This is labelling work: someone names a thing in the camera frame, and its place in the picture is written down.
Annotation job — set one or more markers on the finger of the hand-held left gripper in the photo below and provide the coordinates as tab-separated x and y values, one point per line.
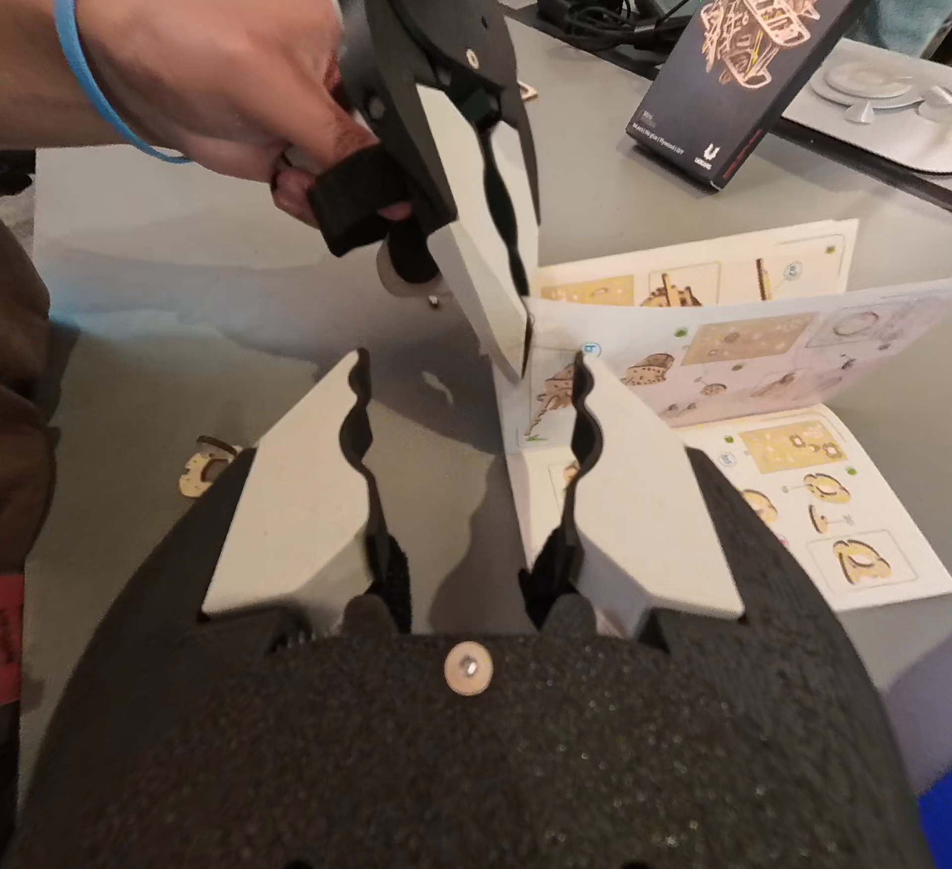
524	200
468	244

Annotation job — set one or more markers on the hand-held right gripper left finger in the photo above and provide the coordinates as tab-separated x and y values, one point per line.
297	504

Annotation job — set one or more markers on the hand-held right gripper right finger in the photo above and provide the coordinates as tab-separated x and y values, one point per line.
639	504

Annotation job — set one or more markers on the paper instruction booklet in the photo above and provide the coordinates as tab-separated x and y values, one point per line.
744	363

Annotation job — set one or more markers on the person's left forearm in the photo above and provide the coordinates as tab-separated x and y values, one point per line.
26	51

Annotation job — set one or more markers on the small wooden model part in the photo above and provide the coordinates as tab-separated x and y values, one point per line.
199	473

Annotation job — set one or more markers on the black model kit box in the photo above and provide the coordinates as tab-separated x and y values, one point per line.
744	103

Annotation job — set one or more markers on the person's left hand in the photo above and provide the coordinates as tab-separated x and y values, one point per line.
208	81

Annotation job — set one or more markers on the black power adapter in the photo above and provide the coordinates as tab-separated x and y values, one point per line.
669	0

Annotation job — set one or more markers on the person's brown garment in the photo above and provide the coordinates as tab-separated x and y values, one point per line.
22	400

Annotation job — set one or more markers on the light grey board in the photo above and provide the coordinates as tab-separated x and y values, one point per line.
840	129

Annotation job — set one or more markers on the blue wristband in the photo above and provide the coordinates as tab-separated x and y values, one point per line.
68	36

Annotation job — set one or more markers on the white round plate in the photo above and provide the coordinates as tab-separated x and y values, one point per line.
863	82

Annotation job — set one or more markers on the blue plastic bin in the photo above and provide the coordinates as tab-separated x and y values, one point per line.
938	821

